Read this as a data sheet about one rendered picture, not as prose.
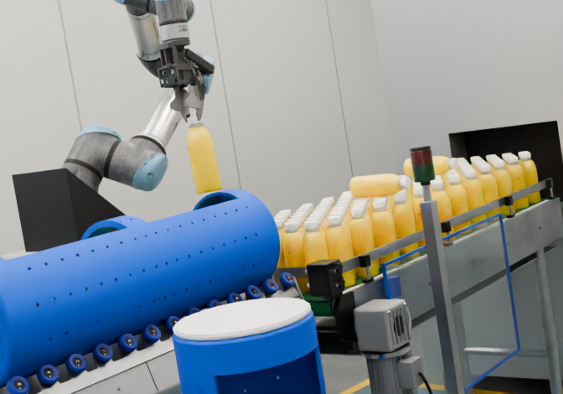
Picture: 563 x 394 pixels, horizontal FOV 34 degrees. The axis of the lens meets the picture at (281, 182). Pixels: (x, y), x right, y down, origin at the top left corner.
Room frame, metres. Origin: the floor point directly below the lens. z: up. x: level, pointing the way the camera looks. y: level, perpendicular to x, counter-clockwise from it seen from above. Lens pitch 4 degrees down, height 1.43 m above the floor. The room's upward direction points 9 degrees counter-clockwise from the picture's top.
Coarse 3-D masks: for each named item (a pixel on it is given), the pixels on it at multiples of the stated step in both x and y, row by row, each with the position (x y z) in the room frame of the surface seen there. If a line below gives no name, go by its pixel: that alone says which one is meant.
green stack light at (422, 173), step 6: (414, 168) 2.65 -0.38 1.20; (420, 168) 2.63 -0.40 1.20; (426, 168) 2.63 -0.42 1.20; (432, 168) 2.64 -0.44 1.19; (414, 174) 2.65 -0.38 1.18; (420, 174) 2.63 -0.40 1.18; (426, 174) 2.63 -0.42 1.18; (432, 174) 2.64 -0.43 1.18; (414, 180) 2.66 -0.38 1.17; (420, 180) 2.64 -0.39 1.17; (426, 180) 2.63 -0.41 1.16
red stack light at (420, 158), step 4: (412, 152) 2.65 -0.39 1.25; (416, 152) 2.64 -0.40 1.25; (420, 152) 2.63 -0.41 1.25; (424, 152) 2.63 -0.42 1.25; (428, 152) 2.64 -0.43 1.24; (412, 156) 2.65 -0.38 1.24; (416, 156) 2.64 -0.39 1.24; (420, 156) 2.63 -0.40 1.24; (424, 156) 2.63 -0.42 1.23; (428, 156) 2.64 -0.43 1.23; (412, 160) 2.65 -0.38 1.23; (416, 160) 2.64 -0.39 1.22; (420, 160) 2.63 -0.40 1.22; (424, 160) 2.63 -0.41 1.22; (428, 160) 2.63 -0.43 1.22; (432, 160) 2.65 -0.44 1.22; (412, 164) 2.65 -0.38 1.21; (416, 164) 2.64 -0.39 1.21; (420, 164) 2.63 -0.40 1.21
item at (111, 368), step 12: (288, 288) 2.52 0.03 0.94; (168, 336) 2.16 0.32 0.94; (156, 348) 2.11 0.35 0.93; (168, 348) 2.13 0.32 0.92; (96, 360) 1.99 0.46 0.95; (120, 360) 2.02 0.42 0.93; (132, 360) 2.04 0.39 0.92; (144, 360) 2.06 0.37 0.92; (84, 372) 1.95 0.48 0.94; (96, 372) 1.97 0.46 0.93; (108, 372) 1.98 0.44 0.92; (120, 372) 2.00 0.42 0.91; (60, 384) 1.90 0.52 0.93; (72, 384) 1.91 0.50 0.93; (84, 384) 1.93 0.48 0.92
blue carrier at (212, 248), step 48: (240, 192) 2.50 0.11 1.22; (96, 240) 2.05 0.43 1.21; (144, 240) 2.12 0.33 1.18; (192, 240) 2.22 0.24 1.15; (240, 240) 2.34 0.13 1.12; (0, 288) 1.80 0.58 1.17; (48, 288) 1.87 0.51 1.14; (96, 288) 1.96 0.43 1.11; (144, 288) 2.06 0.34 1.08; (192, 288) 2.20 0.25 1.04; (240, 288) 2.39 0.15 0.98; (0, 336) 1.80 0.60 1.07; (48, 336) 1.85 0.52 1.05; (96, 336) 1.98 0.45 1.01; (0, 384) 1.83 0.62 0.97
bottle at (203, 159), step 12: (192, 132) 2.43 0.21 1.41; (204, 132) 2.44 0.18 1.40; (192, 144) 2.43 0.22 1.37; (204, 144) 2.43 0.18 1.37; (192, 156) 2.43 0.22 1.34; (204, 156) 2.42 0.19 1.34; (192, 168) 2.44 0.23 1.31; (204, 168) 2.42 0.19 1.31; (216, 168) 2.44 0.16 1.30; (204, 180) 2.42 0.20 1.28; (216, 180) 2.43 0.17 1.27; (204, 192) 2.42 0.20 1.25
